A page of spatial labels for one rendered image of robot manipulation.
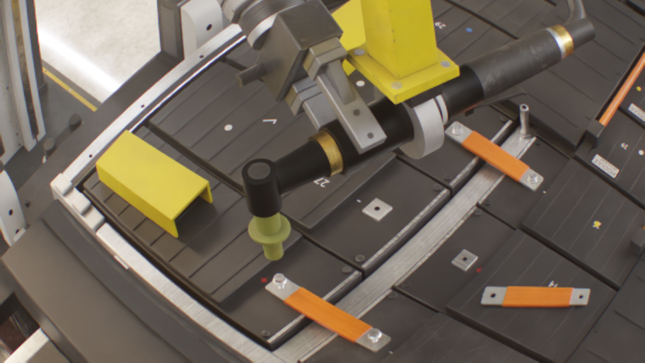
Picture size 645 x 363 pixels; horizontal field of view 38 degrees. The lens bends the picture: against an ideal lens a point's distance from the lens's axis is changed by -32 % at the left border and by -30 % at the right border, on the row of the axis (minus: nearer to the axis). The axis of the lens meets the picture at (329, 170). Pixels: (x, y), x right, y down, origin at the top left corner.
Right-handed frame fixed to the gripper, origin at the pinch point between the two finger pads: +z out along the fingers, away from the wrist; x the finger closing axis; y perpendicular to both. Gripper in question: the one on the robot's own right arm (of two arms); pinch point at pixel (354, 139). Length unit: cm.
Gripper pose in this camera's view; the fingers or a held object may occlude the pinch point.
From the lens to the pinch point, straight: 121.4
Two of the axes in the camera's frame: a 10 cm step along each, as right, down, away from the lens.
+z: 5.0, 8.4, -2.0
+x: 2.0, -3.3, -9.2
